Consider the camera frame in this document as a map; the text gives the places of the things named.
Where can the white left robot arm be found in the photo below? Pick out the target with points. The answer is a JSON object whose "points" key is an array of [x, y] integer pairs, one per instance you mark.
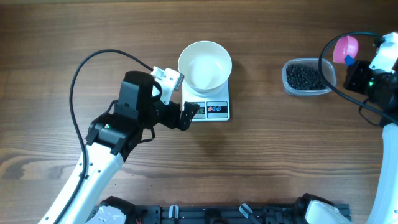
{"points": [[144, 101]]}

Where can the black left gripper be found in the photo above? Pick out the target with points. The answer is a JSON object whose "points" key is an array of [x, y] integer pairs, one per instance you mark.
{"points": [[181, 117]]}

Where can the clear plastic bean container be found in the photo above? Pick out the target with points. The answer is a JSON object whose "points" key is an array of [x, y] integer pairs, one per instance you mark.
{"points": [[311, 62]]}

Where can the white digital kitchen scale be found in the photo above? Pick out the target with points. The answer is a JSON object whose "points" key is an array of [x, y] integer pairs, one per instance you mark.
{"points": [[213, 106]]}

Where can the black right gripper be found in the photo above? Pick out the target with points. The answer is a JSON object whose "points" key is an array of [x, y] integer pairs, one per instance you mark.
{"points": [[356, 76]]}

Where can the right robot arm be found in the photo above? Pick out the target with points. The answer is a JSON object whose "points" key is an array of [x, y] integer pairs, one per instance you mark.
{"points": [[384, 209]]}

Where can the white bowl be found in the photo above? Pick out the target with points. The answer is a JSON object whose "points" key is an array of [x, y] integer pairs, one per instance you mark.
{"points": [[206, 66]]}

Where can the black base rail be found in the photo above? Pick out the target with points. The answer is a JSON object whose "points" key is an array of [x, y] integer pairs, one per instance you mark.
{"points": [[306, 209]]}

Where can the pink scoop with blue handle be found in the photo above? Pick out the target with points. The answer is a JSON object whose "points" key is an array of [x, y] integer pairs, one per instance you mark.
{"points": [[346, 50]]}

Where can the black beans in container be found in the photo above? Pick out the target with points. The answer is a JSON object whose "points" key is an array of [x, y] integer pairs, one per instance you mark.
{"points": [[303, 77]]}

